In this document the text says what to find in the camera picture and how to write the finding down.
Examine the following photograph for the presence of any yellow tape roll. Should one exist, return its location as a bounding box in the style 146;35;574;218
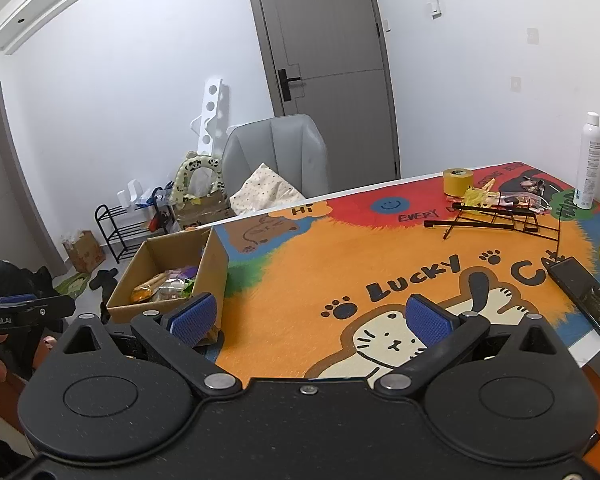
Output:
442;167;475;197

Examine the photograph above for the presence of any colourful cat print table mat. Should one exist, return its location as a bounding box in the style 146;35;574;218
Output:
212;161;600;381

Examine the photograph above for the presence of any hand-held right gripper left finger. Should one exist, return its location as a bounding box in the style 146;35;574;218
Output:
55;294;243;397

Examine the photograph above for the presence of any brown box with yellow tape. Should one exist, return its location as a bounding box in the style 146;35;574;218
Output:
175;192;233;228

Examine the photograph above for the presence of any grey upholstered chair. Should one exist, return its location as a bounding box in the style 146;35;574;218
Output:
221;114;330;198

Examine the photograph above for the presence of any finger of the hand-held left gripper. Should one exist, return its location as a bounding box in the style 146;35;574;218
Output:
0;293;77;324

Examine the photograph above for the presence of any clear bag of small items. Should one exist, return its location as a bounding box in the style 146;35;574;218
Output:
500;175;551;211

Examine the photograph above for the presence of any black wire stand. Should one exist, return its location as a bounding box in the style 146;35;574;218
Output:
424;192;543;241

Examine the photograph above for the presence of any long orange biscuit packet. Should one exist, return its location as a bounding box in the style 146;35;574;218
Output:
130;272;173;305

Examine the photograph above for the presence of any white spray bottle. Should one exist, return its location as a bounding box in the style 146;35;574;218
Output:
572;111;600;210

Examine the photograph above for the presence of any black door lock handle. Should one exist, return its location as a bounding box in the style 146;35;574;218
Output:
277;64;305;102

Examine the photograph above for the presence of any brown cardboard box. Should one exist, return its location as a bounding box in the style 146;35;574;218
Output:
106;226;230;348

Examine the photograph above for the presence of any black slipper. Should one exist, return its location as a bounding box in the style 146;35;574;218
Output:
90;268;118;291

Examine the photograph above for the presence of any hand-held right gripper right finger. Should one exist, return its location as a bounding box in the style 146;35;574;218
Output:
374;294;576;397

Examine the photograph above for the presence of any black smartphone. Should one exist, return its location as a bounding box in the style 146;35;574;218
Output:
546;256;600;338

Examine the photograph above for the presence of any green floor mat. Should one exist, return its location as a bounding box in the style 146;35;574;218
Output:
54;272;92;296

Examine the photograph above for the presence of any white rack with round holes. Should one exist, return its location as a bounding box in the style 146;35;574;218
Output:
190;77;229;156

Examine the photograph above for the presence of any grey door with black lock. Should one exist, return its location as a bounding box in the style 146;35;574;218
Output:
242;0;402;181

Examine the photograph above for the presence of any black metal shoe rack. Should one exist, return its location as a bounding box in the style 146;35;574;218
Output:
94;195;181;264

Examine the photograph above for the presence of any white plastic object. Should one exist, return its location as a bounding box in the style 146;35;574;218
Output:
117;177;146;208

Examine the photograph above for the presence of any panda print padded ring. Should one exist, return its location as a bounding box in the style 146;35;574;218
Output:
172;151;227;208

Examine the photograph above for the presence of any teal band cookie packet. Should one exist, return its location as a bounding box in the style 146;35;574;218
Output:
155;282;188;303

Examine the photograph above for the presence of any blue plastic bag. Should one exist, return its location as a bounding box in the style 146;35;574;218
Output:
137;187;173;211

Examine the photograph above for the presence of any small printed cardboard box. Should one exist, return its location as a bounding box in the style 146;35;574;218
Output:
62;230;106;276

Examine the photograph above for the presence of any plain grey door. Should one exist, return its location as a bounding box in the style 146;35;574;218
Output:
0;80;66;278

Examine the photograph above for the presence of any cream dotted cushion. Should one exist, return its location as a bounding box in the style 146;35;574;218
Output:
228;162;307;217

